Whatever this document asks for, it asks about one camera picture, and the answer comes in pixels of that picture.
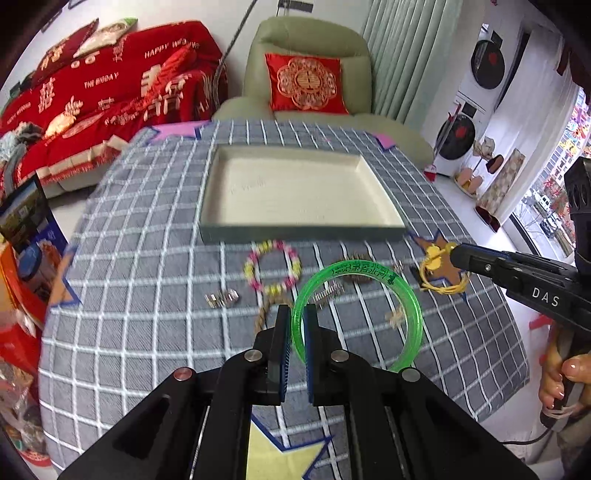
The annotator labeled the braided rope bracelet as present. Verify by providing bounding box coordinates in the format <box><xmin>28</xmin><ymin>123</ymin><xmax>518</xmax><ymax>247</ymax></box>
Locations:
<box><xmin>254</xmin><ymin>294</ymin><xmax>295</xmax><ymax>334</ymax></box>

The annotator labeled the yellow cord bracelet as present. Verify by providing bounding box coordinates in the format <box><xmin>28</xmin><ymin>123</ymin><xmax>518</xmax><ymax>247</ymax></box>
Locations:
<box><xmin>419</xmin><ymin>242</ymin><xmax>470</xmax><ymax>296</ymax></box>

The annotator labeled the green plastic bangle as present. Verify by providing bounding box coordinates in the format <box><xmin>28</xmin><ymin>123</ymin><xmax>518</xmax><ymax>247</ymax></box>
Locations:
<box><xmin>291</xmin><ymin>259</ymin><xmax>424</xmax><ymax>372</ymax></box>

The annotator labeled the black hair clip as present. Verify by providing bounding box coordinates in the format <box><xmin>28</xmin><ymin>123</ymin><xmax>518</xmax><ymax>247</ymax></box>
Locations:
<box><xmin>410</xmin><ymin>265</ymin><xmax>424</xmax><ymax>289</ymax></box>

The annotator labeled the cream jewelry tray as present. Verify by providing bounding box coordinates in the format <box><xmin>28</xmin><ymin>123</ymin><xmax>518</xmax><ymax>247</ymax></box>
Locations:
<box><xmin>198</xmin><ymin>146</ymin><xmax>407</xmax><ymax>244</ymax></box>

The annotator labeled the right hand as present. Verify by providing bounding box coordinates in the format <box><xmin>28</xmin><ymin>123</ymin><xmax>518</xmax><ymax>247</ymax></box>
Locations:
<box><xmin>539</xmin><ymin>324</ymin><xmax>591</xmax><ymax>410</ymax></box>

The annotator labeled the silver hair clip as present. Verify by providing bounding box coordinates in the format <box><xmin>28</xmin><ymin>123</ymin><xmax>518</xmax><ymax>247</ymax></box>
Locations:
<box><xmin>311</xmin><ymin>281</ymin><xmax>346</xmax><ymax>309</ymax></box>

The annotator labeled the orange star sticker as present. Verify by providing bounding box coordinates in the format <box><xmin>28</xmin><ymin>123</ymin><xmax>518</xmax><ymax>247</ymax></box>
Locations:
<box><xmin>48</xmin><ymin>246</ymin><xmax>80</xmax><ymax>308</ymax></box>
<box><xmin>410</xmin><ymin>229</ymin><xmax>470</xmax><ymax>301</ymax></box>

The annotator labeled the beige star hair clip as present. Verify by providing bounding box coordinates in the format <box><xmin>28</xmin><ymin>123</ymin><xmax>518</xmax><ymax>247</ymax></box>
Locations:
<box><xmin>385</xmin><ymin>306</ymin><xmax>407</xmax><ymax>329</ymax></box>

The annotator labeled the silver watch band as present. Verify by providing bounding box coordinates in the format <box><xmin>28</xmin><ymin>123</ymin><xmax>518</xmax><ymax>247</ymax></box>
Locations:
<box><xmin>204</xmin><ymin>289</ymin><xmax>240</xmax><ymax>309</ymax></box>

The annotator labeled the yellow star sticker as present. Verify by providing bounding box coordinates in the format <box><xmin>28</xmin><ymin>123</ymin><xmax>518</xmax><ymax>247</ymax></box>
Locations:
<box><xmin>245</xmin><ymin>415</ymin><xmax>332</xmax><ymax>480</ymax></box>

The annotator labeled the lower washing machine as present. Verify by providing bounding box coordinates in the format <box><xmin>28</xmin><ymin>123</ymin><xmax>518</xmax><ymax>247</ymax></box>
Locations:
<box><xmin>434</xmin><ymin>91</ymin><xmax>491</xmax><ymax>177</ymax></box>

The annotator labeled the washing machine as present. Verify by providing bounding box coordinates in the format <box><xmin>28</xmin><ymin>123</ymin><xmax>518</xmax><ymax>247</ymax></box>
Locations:
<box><xmin>434</xmin><ymin>91</ymin><xmax>491</xmax><ymax>177</ymax></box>
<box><xmin>458</xmin><ymin>23</ymin><xmax>531</xmax><ymax>118</ymax></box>

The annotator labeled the grey checked tablecloth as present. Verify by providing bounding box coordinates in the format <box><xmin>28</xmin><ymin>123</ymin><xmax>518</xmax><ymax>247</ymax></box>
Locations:
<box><xmin>39</xmin><ymin>120</ymin><xmax>530</xmax><ymax>479</ymax></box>

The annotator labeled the right pink star sticker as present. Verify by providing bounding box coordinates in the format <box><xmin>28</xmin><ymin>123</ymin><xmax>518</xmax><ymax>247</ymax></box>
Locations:
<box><xmin>374</xmin><ymin>134</ymin><xmax>396</xmax><ymax>151</ymax></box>

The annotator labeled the pink star sticker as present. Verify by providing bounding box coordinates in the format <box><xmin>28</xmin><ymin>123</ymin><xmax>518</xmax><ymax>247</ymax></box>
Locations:
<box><xmin>148</xmin><ymin>121</ymin><xmax>209</xmax><ymax>144</ymax></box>
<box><xmin>374</xmin><ymin>134</ymin><xmax>396</xmax><ymax>151</ymax></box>

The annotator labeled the upper washing machine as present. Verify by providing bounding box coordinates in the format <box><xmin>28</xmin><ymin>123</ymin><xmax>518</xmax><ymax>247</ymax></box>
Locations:
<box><xmin>458</xmin><ymin>23</ymin><xmax>531</xmax><ymax>118</ymax></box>

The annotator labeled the left orange star sticker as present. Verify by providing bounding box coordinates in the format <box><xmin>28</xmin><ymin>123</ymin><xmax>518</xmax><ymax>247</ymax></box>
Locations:
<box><xmin>48</xmin><ymin>246</ymin><xmax>80</xmax><ymax>308</ymax></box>

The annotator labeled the green curtain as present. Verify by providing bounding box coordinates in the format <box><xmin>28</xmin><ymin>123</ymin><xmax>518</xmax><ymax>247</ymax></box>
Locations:
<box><xmin>363</xmin><ymin>0</ymin><xmax>464</xmax><ymax>130</ymax></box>

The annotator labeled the left pink star sticker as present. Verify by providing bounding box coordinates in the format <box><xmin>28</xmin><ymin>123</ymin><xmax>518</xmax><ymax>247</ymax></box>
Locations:
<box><xmin>148</xmin><ymin>121</ymin><xmax>209</xmax><ymax>144</ymax></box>

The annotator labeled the red embroidered cushion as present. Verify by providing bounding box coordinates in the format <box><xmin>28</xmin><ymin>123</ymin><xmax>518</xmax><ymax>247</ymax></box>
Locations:
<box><xmin>264</xmin><ymin>53</ymin><xmax>349</xmax><ymax>115</ymax></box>

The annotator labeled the blue photo box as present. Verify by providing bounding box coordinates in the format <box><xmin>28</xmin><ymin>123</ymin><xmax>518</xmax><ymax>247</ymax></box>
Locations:
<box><xmin>1</xmin><ymin>175</ymin><xmax>68</xmax><ymax>302</ymax></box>

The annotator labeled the green armchair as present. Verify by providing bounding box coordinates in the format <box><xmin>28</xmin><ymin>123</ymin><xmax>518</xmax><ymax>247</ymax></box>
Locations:
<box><xmin>213</xmin><ymin>16</ymin><xmax>434</xmax><ymax>169</ymax></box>

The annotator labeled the red covered sofa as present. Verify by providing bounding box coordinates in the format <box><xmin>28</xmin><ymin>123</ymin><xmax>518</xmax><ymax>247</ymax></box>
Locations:
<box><xmin>1</xmin><ymin>20</ymin><xmax>228</xmax><ymax>198</ymax></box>

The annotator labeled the pink yellow bead bracelet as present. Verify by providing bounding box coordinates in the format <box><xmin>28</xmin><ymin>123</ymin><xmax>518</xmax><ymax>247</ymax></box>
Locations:
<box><xmin>242</xmin><ymin>239</ymin><xmax>303</xmax><ymax>297</ymax></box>

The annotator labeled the hanging grey cable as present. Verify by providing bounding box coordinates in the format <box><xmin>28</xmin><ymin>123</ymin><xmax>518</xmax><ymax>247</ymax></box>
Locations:
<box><xmin>220</xmin><ymin>0</ymin><xmax>260</xmax><ymax>70</ymax></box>

